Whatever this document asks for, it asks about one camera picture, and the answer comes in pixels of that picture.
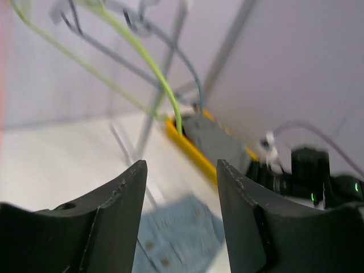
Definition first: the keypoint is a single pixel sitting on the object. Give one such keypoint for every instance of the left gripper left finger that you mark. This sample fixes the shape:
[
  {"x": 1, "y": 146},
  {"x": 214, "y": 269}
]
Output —
[{"x": 96, "y": 232}]

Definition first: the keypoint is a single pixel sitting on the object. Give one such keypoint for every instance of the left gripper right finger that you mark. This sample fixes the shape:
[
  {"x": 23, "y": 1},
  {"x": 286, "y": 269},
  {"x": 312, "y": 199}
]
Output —
[{"x": 266, "y": 232}]

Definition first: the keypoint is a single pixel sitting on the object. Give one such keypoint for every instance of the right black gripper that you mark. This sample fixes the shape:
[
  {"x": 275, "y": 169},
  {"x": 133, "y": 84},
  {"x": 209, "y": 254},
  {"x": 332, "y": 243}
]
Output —
[{"x": 309, "y": 179}]

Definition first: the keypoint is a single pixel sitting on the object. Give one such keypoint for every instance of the light blue denim garment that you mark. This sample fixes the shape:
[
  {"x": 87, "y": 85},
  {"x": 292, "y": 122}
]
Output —
[{"x": 182, "y": 236}]

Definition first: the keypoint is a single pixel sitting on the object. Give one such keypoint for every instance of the pink wire hanger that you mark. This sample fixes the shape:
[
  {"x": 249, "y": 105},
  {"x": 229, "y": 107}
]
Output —
[{"x": 6, "y": 26}]

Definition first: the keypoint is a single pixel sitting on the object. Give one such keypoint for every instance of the blue-grey plastic hanger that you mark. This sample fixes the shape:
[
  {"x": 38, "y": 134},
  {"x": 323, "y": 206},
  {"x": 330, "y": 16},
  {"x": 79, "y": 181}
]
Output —
[{"x": 64, "y": 7}]

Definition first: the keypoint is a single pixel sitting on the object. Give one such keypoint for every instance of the lime green hanger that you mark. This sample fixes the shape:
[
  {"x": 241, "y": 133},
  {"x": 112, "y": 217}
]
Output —
[{"x": 98, "y": 9}]

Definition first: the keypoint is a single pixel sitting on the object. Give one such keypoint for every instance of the yellow plastic bin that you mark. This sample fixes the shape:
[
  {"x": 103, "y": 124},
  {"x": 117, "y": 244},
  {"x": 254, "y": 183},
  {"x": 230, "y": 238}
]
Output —
[{"x": 201, "y": 162}]

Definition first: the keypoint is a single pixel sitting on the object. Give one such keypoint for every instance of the grey folded garment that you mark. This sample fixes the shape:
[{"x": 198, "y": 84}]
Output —
[{"x": 214, "y": 143}]

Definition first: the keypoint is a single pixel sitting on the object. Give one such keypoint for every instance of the white clothes rack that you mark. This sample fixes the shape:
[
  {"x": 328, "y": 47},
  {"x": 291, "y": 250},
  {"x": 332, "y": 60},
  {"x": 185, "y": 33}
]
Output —
[{"x": 191, "y": 93}]

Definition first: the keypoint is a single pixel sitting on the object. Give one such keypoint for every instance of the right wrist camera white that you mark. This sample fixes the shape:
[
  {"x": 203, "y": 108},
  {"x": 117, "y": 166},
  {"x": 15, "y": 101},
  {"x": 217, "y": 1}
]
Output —
[{"x": 267, "y": 144}]

